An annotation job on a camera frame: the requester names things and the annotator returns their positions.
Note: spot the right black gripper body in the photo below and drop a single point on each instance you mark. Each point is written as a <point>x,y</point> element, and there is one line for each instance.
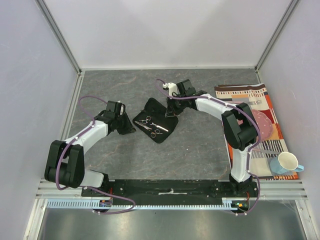
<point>173,105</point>

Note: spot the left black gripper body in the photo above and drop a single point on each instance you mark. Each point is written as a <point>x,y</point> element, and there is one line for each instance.
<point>123,126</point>

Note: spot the silver hair scissors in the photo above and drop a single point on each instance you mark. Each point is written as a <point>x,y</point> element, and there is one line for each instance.
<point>144,123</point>

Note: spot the black zippered tool case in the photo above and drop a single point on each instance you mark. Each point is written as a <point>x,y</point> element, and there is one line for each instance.
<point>156,111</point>

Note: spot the silver thinning scissors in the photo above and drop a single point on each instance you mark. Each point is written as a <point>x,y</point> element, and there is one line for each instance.
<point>157,130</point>

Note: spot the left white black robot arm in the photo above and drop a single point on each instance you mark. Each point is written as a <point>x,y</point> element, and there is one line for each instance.
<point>65,164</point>

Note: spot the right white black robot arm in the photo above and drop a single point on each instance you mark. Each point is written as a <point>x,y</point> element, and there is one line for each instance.
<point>241,131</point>

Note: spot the colourful patterned placemat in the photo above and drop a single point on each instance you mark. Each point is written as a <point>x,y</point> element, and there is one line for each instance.
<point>269,148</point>

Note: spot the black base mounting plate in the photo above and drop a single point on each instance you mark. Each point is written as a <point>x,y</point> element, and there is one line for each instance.
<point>179,191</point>

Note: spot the pink dotted plate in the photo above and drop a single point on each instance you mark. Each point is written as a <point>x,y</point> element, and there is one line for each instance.
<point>264,124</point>

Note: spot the light blue mug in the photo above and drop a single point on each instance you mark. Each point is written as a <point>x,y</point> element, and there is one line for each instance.
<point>285,162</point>

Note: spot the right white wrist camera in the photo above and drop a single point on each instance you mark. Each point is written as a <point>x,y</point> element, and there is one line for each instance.
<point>171,88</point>

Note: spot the pink handled fork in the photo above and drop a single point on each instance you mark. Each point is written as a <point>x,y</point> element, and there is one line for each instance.
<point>253,103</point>

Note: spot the white slotted cable duct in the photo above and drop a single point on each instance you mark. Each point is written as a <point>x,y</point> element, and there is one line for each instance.
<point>99,204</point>

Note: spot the aluminium frame rail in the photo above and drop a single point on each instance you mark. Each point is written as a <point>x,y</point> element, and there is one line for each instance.
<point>58,34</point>

